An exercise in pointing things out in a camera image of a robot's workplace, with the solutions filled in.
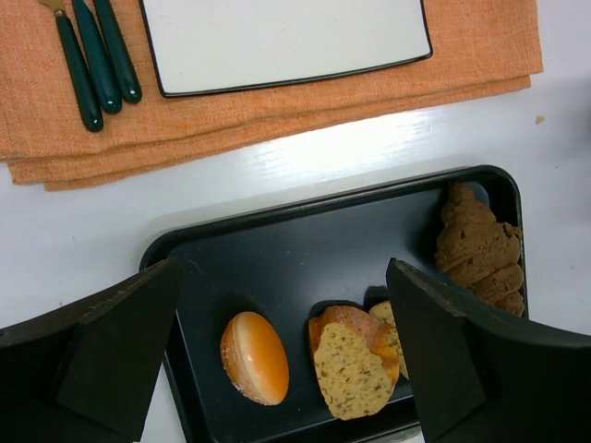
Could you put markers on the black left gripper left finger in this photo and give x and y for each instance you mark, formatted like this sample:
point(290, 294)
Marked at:
point(86, 371)

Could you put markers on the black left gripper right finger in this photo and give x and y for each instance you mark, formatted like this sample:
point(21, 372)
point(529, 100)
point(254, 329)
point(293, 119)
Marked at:
point(481, 374)

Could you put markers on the seeded bread slice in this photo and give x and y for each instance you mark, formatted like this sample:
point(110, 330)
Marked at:
point(356, 367)
point(383, 312)

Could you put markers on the brown chocolate croissant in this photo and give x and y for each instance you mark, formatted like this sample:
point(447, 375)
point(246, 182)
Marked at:
point(480, 253)

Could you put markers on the glossy orange bun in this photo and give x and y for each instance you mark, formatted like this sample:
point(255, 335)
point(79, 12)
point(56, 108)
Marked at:
point(254, 359)

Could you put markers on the black baking tray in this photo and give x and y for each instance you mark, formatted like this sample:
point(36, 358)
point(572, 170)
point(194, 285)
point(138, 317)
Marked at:
point(288, 264)

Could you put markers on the orange woven placemat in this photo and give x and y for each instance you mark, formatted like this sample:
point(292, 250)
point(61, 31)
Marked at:
point(480, 48)

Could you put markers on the white square plate black rim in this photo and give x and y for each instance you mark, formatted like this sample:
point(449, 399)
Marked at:
point(205, 47)

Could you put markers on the green handled gold fork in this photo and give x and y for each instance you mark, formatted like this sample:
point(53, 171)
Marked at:
point(88, 106)

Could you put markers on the green handled gold spoon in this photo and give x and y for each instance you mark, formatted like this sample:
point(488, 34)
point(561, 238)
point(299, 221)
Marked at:
point(101, 71)

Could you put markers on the green handled gold knife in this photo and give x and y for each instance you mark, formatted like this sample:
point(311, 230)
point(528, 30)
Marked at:
point(125, 73)

